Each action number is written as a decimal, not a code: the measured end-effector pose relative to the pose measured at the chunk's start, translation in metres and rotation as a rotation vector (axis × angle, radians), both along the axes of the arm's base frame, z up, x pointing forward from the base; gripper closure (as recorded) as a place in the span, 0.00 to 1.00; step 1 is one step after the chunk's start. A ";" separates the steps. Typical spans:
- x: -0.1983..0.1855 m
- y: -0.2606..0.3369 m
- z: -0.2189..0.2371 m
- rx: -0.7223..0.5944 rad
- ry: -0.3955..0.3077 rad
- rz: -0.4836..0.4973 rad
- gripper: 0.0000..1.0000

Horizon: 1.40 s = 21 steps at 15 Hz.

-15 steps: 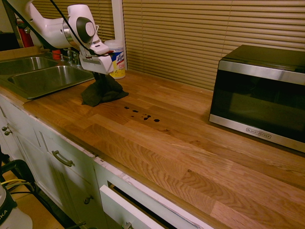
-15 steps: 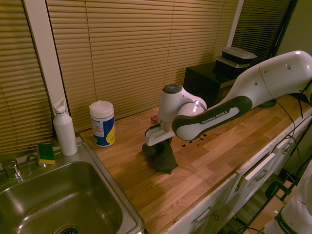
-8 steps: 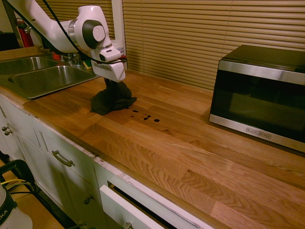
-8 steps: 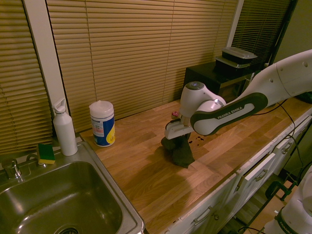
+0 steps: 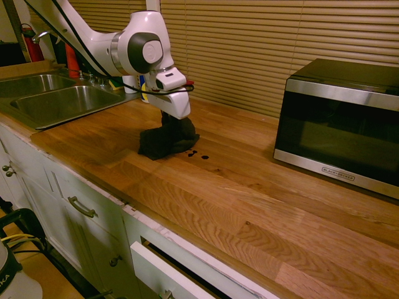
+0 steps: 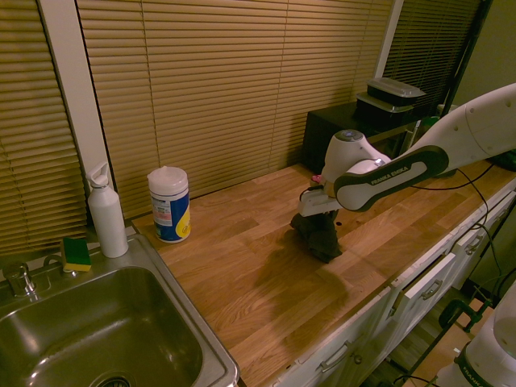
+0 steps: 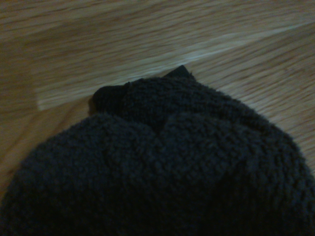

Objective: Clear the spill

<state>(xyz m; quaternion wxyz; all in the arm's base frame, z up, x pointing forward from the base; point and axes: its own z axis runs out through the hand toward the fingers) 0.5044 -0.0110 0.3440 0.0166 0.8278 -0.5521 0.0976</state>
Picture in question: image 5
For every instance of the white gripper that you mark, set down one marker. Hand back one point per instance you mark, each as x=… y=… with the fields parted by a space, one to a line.
x=173 y=104

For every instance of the disinfecting wipes canister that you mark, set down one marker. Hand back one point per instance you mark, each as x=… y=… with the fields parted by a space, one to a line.
x=143 y=92

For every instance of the red plastic bottle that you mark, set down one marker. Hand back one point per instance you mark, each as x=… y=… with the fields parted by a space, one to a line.
x=72 y=62

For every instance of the white open drawer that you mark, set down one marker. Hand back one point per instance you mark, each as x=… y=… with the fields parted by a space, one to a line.
x=165 y=271

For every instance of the red fire extinguisher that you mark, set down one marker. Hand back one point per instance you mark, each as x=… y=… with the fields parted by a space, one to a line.
x=32 y=46

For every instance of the white kitchen base cabinets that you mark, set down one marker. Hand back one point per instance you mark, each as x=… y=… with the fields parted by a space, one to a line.
x=78 y=224

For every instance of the black steel microwave oven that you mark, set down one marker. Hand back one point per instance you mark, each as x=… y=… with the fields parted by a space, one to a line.
x=343 y=130

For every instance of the round metal cabinet knob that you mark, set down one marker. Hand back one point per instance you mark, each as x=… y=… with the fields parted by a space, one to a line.
x=10 y=173
x=116 y=261
x=5 y=168

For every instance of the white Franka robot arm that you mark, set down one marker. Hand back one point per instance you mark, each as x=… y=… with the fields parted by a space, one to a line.
x=137 y=46

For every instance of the dark cloth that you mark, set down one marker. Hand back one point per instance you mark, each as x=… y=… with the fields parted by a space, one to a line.
x=170 y=140

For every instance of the wide beige window blind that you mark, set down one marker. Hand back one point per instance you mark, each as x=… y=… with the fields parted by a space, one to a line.
x=265 y=46

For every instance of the chrome sink faucet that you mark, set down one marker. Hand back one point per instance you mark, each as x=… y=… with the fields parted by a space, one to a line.
x=40 y=35

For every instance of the narrow beige window blind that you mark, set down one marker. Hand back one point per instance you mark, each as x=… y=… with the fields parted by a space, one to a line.
x=103 y=15

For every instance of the yellow green sponge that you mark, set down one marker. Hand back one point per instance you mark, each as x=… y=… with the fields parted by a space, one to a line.
x=115 y=84

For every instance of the stainless steel sink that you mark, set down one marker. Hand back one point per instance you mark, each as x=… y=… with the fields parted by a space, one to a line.
x=62 y=99

